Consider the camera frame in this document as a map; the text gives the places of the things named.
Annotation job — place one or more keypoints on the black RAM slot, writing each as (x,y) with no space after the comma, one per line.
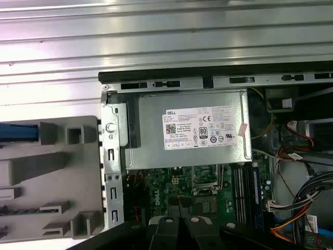
(235,187)
(244,187)

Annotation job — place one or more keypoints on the black PC case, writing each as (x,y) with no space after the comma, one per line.
(112,145)

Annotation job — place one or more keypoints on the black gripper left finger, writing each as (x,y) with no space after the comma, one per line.
(164,234)

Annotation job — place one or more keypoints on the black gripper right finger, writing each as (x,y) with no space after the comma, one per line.
(200,234)

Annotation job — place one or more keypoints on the locking lever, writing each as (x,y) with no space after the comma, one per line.
(222,179)

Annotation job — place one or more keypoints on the silver drive cage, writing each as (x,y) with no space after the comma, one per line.
(320,130)

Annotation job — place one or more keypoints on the silver power supply unit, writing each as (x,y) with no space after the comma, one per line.
(156,130)

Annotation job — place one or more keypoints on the hard disk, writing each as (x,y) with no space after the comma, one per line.
(18,131)

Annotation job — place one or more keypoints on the CPU socket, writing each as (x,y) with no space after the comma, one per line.
(206,179)

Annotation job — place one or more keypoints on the grey parts rack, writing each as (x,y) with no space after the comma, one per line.
(52,177)

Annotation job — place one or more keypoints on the RAM stick with black chips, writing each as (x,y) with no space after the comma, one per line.
(256,187)

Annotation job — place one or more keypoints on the green motherboard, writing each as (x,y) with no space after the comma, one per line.
(161,187)

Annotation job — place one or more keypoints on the black case fan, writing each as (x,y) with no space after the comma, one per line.
(138,192)

